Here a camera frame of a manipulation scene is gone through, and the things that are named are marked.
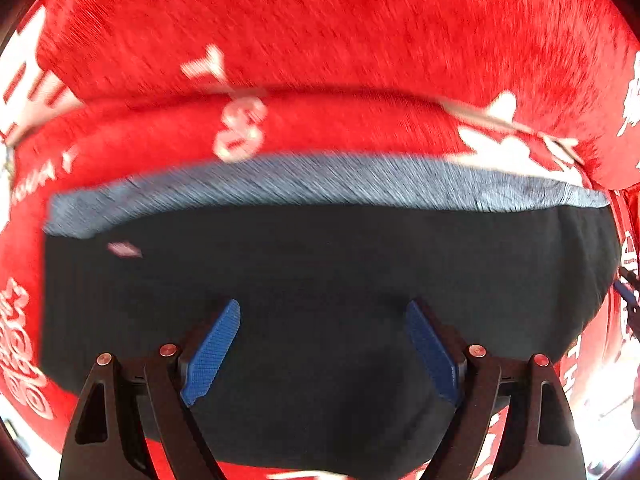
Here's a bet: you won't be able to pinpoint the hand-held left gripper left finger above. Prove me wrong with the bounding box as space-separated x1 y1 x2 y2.
59 299 242 480

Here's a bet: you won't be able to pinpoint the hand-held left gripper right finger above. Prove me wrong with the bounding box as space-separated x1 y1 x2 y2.
405 299 587 480

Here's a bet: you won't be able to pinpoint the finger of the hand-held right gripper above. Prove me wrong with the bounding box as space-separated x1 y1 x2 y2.
616 266 640 341

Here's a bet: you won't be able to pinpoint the black pants with patterned waistband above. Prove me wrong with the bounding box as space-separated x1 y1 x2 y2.
40 154 618 478

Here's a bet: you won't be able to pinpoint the white printed bedsheet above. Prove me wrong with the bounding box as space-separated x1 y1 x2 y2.
570 360 640 476

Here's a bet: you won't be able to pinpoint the red printed blanket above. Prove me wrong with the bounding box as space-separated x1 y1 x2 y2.
0 87 640 480

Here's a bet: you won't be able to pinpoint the red printed bolster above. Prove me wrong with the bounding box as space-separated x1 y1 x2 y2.
0 0 640 191

